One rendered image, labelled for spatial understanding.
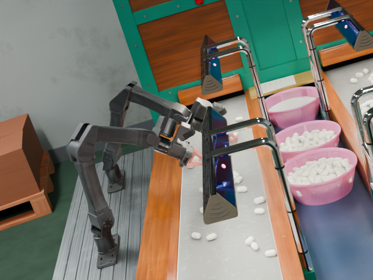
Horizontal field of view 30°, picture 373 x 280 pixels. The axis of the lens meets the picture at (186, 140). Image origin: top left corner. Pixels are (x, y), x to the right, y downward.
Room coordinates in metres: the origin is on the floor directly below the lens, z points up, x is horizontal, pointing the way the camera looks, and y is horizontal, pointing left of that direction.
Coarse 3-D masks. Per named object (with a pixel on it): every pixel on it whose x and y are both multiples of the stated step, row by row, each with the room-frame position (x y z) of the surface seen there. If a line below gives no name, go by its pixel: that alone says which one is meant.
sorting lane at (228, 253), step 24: (192, 144) 2.75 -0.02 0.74; (192, 168) 2.50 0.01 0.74; (240, 168) 2.36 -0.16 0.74; (192, 192) 2.29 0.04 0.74; (240, 192) 2.17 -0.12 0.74; (264, 192) 2.11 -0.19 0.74; (192, 216) 2.11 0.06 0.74; (240, 216) 2.00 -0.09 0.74; (264, 216) 1.95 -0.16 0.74; (192, 240) 1.95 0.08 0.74; (216, 240) 1.90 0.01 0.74; (240, 240) 1.85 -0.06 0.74; (264, 240) 1.81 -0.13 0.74; (192, 264) 1.80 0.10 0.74; (216, 264) 1.76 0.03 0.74; (240, 264) 1.72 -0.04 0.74; (264, 264) 1.68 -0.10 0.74
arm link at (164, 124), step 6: (162, 120) 2.35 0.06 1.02; (168, 120) 2.36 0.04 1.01; (174, 120) 2.36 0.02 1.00; (156, 126) 2.36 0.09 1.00; (162, 126) 2.34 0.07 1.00; (168, 126) 2.35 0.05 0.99; (174, 126) 2.35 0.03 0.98; (156, 132) 2.34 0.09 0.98; (162, 132) 2.34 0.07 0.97; (168, 132) 2.34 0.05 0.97; (174, 132) 2.36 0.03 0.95; (150, 138) 2.29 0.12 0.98; (156, 138) 2.30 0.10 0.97; (156, 144) 2.30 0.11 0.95
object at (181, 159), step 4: (172, 144) 2.32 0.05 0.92; (188, 144) 2.37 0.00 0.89; (168, 152) 2.32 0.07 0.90; (188, 152) 2.29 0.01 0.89; (172, 156) 2.32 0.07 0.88; (176, 156) 2.31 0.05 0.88; (180, 156) 2.31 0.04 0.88; (184, 156) 2.29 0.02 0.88; (180, 160) 2.32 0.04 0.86; (180, 164) 2.29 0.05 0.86
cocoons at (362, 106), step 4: (364, 72) 2.92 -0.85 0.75; (368, 72) 2.91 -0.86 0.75; (356, 76) 2.90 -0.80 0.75; (360, 76) 2.88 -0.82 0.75; (372, 76) 2.83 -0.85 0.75; (352, 80) 2.85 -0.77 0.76; (356, 80) 2.84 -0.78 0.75; (372, 80) 2.76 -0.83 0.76; (372, 100) 2.55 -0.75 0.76; (364, 104) 2.53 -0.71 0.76; (368, 104) 2.54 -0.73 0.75; (372, 104) 2.51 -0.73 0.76; (360, 108) 2.53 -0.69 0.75; (364, 108) 2.50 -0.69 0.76; (368, 108) 2.49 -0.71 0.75; (364, 112) 2.47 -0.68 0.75
